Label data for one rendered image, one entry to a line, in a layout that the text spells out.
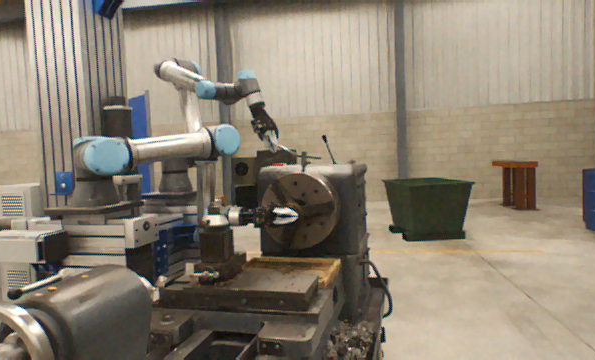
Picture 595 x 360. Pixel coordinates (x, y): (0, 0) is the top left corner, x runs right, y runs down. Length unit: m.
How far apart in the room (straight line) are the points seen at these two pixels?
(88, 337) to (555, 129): 12.39
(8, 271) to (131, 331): 1.45
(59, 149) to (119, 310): 1.31
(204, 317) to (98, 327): 0.57
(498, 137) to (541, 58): 2.21
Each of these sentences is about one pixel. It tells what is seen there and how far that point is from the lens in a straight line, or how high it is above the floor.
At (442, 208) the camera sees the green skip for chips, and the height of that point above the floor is 0.48.
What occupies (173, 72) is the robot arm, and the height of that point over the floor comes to 1.69.
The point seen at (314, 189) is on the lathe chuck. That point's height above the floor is 1.17.
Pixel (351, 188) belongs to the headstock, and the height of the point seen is 1.15.
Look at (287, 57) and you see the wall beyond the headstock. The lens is 12.15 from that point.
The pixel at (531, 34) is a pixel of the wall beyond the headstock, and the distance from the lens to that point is 12.84.
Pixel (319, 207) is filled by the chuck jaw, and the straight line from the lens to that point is 1.64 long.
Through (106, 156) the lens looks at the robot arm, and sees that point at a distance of 1.42.
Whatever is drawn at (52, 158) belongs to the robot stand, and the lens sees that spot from 1.92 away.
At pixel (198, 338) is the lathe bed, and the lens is 1.13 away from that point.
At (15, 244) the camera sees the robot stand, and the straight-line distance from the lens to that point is 1.61.
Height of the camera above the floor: 1.30
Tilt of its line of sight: 3 degrees down
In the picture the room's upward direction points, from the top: 2 degrees counter-clockwise
